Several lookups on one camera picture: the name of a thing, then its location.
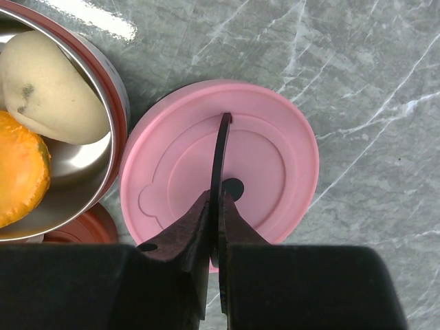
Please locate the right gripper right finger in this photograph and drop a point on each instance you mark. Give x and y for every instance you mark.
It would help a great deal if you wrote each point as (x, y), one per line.
(265, 286)

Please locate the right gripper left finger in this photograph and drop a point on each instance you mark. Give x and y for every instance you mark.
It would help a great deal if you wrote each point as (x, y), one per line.
(160, 284)

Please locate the brown round lid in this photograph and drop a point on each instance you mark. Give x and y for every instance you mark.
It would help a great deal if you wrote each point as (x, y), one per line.
(93, 226)

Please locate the pink round lid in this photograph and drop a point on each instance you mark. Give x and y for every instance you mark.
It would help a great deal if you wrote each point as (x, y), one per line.
(167, 162)

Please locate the white steel lunch tin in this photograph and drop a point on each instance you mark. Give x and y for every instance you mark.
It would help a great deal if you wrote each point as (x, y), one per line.
(80, 174)

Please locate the orange egg tart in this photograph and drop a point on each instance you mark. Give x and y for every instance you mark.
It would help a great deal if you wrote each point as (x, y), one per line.
(25, 170)

